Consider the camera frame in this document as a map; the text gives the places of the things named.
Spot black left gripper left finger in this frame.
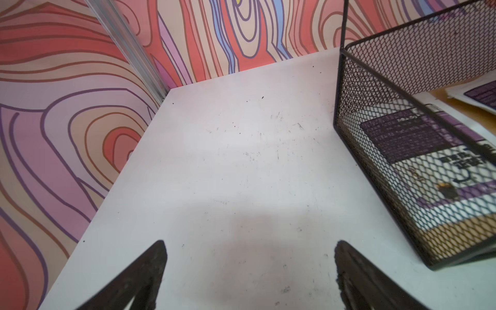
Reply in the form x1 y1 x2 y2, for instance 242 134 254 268
78 240 168 310

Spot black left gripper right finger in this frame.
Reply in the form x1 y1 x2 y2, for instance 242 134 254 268
335 240 427 310

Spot purple coffee bag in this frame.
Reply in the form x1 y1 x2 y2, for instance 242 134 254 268
342 99 495 234
446 71 495 115

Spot black wire wooden shelf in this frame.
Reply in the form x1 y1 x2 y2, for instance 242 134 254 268
333 1 495 270

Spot aluminium corner frame post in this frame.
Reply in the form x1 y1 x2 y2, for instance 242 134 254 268
85 0 169 103

